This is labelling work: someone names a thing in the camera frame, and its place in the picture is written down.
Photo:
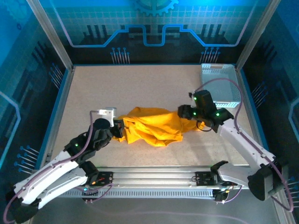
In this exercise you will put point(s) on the light blue perforated basket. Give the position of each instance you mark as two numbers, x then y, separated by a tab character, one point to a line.
222	79

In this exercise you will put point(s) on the aluminium mounting rail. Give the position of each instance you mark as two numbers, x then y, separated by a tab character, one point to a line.
151	175

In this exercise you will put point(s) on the yellow t-shirt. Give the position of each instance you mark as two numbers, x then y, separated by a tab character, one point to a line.
156	126

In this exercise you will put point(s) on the grey metal front panel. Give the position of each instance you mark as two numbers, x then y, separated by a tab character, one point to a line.
140	218

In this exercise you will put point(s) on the small black controller board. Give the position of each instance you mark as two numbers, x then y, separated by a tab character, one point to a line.
220	195
90	191

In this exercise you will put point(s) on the aluminium frame post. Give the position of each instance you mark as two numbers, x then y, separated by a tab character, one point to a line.
50	35
257	35

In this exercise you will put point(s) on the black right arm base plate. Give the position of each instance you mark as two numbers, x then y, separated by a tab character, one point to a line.
202	178

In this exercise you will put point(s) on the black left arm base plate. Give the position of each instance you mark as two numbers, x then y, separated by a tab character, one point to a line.
107	178

